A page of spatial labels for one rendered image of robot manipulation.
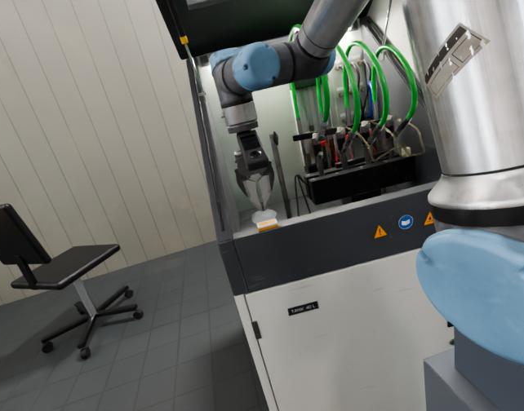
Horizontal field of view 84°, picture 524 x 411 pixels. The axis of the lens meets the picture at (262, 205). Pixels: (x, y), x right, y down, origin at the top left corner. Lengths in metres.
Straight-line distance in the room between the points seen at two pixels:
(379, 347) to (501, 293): 0.78
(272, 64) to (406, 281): 0.66
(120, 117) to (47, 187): 0.93
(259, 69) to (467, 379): 0.58
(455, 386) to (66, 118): 3.06
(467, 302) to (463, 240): 0.06
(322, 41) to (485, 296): 0.46
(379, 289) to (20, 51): 3.10
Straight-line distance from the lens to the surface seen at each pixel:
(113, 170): 3.07
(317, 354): 0.97
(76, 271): 2.17
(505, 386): 0.52
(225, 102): 0.67
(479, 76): 0.25
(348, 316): 0.91
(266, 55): 0.56
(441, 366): 0.59
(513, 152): 0.26
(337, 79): 1.27
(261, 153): 0.61
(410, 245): 0.87
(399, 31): 1.17
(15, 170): 3.36
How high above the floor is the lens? 1.24
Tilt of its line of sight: 19 degrees down
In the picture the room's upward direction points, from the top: 14 degrees counter-clockwise
